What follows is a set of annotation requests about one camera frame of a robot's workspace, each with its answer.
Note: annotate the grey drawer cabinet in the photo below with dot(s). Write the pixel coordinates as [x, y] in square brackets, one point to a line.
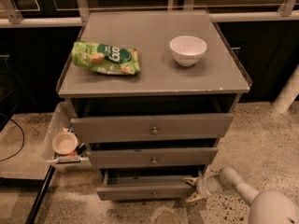
[163, 87]

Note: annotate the grey middle drawer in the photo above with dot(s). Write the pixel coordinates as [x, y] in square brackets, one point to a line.
[157, 157]

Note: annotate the white bowl on cabinet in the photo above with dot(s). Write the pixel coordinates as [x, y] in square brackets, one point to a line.
[187, 50]

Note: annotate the grey drawer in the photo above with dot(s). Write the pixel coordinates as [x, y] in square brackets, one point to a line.
[157, 157]
[147, 183]
[151, 128]

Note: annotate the grey top drawer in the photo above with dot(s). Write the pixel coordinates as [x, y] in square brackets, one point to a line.
[151, 128]

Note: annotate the green snack bag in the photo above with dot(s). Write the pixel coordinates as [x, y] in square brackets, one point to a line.
[105, 59]

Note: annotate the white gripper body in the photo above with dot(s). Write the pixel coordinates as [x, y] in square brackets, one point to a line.
[203, 187]

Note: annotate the metal railing frame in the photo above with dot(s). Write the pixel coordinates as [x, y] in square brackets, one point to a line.
[33, 12]

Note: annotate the white pipe post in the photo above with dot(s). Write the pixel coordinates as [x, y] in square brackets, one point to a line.
[289, 93]

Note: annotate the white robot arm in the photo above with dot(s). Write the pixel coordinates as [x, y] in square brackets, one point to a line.
[265, 207]

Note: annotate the small beige bowl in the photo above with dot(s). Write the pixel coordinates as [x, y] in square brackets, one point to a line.
[64, 143]

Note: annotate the grey bottom drawer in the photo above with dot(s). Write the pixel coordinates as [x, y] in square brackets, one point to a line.
[147, 183]

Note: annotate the black floor bar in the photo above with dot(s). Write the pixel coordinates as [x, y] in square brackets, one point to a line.
[40, 196]

